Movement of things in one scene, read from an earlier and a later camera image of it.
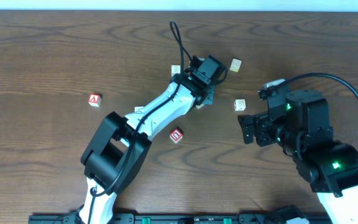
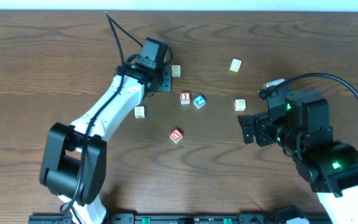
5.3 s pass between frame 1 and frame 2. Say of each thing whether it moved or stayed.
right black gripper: stayed
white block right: stayed
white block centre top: stayed
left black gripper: moved
